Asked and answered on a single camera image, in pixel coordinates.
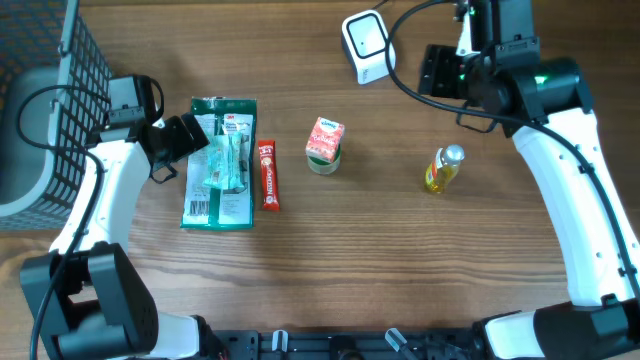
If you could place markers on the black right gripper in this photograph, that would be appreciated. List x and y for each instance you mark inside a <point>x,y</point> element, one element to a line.
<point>432,74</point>

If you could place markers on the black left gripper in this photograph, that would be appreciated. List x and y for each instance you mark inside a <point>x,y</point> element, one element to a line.
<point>184,143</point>

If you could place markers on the teal snack bar wrapper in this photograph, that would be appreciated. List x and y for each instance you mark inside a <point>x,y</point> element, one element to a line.
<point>223,159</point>

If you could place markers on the green 3M sponge package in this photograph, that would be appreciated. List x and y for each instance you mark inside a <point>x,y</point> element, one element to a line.
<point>212,209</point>

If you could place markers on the yellow oil bottle silver cap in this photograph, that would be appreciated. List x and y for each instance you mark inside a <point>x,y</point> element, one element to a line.
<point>443,168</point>

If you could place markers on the red Nescafe coffee stick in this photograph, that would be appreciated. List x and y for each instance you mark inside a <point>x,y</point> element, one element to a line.
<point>269,175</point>

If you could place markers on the red white juice carton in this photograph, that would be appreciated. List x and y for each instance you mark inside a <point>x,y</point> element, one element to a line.
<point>324,140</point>

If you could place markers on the green lid round container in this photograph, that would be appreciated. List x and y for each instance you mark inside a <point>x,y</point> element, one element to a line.
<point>322,167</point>

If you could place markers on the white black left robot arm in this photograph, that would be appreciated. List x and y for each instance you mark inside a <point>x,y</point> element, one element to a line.
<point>87,300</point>

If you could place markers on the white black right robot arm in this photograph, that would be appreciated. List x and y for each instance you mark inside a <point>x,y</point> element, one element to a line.
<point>546,109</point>

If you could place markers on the white barcode scanner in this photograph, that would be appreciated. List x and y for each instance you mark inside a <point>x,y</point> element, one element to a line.
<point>363,37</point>

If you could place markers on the grey plastic mesh basket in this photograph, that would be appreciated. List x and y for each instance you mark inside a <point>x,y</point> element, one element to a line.
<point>54,78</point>

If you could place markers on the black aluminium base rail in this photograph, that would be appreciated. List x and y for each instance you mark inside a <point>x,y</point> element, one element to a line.
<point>445,344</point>

